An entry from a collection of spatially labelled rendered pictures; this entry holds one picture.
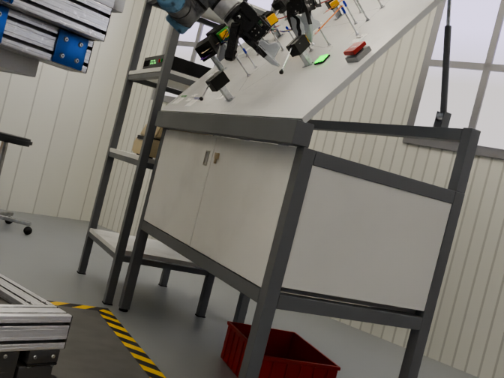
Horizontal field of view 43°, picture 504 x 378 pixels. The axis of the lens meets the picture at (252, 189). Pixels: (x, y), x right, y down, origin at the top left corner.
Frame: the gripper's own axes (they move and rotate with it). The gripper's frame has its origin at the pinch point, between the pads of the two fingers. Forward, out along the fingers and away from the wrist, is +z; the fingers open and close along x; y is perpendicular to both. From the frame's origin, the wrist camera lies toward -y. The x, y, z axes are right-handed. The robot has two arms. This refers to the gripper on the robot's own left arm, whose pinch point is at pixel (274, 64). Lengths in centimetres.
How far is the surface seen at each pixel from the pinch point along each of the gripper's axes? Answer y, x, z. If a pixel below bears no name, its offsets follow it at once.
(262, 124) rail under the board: -12.6, -14.6, 9.7
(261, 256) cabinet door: -36, -32, 35
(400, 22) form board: 34.5, -1.7, 17.7
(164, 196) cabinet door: -73, 41, 3
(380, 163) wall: -22, 175, 78
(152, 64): -54, 98, -44
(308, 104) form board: 2.0, -22.7, 14.8
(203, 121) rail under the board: -34.6, 21.7, -4.9
